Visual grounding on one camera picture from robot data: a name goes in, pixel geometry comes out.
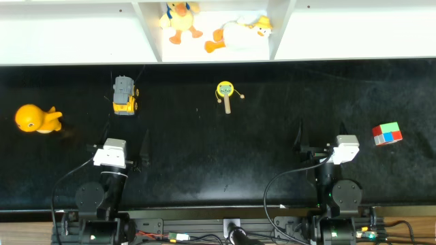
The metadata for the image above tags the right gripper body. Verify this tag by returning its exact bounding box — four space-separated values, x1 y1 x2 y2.
299 145 337 164

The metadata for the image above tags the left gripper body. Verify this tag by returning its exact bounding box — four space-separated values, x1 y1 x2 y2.
87 144 143 172

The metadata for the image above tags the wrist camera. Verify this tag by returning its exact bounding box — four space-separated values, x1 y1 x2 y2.
92 137 128 169
331 134 361 166

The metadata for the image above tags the white plush duck yellow hat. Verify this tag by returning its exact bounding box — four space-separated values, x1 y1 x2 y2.
204 15 274 54

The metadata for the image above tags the grey and yellow toy truck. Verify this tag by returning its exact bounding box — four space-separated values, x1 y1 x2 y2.
112 75 141 116

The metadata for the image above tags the mounting rail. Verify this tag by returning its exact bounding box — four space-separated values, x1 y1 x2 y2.
50 210 416 245

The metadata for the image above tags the yellow rattle drum toy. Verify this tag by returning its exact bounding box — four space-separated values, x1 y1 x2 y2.
215 80 246 115

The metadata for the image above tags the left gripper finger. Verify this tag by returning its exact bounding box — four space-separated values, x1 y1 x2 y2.
139 129 152 168
100 119 111 146

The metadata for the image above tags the white shelf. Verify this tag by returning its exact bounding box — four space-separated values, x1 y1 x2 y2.
0 0 436 66

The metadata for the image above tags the many-coloured puzzle cube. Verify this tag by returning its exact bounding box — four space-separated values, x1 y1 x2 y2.
371 121 404 147

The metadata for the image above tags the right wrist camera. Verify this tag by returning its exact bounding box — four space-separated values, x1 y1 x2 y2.
331 134 361 166

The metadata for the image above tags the yellow rubber duck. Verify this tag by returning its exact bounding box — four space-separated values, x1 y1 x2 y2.
14 103 64 135

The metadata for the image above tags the black cable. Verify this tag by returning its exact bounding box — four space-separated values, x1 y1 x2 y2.
262 152 335 245
50 157 97 244

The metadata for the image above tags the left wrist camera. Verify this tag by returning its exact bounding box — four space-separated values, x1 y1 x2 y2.
92 137 128 169

